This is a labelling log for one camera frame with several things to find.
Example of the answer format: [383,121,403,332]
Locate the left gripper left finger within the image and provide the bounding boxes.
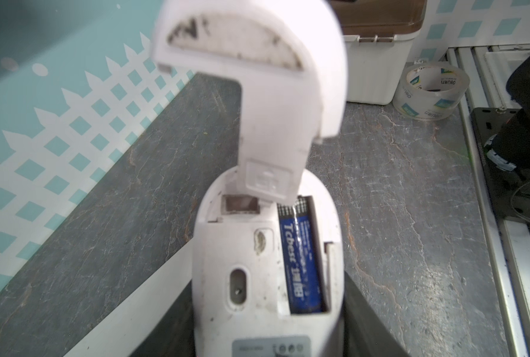
[130,283,196,357]

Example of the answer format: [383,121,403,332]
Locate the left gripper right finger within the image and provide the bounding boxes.
[343,281,409,357]

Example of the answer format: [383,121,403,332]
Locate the white wireless mouse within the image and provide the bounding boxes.
[192,168,345,356]

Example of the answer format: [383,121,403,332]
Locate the silver laptop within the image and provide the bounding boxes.
[67,241,194,356]

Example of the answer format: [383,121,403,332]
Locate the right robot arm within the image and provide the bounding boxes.
[471,56,530,223]

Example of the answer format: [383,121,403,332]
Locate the blue AA battery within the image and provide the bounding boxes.
[278,196,324,315]

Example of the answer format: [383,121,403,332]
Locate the clear tape roll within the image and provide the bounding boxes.
[392,62,470,121]

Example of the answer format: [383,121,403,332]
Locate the brown lidded storage box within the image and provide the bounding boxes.
[329,0,427,105]

